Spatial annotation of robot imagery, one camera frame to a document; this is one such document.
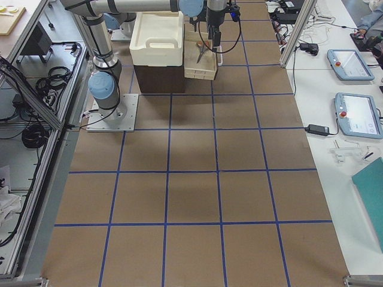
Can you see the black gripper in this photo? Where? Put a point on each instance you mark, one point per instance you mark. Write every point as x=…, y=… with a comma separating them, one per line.
x=215, y=17

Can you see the orange handled scissors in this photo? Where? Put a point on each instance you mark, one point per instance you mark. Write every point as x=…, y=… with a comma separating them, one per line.
x=203, y=46

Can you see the light wooden drawer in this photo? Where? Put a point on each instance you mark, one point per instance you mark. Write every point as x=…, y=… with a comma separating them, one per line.
x=199, y=62

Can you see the white drawer handle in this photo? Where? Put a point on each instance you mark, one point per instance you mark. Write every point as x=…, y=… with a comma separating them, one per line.
x=219, y=56

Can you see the dark wooden drawer cabinet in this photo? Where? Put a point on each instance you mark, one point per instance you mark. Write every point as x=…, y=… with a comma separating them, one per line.
x=160, y=79

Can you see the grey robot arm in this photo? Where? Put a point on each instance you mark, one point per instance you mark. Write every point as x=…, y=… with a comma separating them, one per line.
x=215, y=15
x=95, y=32

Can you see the white foam box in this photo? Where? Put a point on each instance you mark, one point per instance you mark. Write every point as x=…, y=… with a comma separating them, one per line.
x=157, y=39

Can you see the small black power brick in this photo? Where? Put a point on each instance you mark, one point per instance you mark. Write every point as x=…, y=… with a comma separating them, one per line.
x=310, y=48

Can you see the upper teach pendant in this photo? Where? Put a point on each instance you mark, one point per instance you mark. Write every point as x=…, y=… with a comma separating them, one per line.
x=349, y=65

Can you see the teach pendant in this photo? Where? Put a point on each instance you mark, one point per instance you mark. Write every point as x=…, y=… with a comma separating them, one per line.
x=349, y=65
x=357, y=115

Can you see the black power adapter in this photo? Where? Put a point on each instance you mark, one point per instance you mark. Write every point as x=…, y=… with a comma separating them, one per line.
x=317, y=130

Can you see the lower teach pendant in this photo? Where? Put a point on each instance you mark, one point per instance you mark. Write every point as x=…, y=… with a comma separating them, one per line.
x=357, y=115

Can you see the clear acrylic stand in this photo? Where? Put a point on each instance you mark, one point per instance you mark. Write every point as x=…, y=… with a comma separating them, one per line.
x=355, y=150

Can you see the wooden board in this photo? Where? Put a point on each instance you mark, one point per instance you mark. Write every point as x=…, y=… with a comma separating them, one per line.
x=13, y=14

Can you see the aluminium frame post left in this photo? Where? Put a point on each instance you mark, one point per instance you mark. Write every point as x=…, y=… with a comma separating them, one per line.
x=299, y=26

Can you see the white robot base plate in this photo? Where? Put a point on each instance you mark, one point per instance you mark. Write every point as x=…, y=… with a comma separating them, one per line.
x=122, y=119

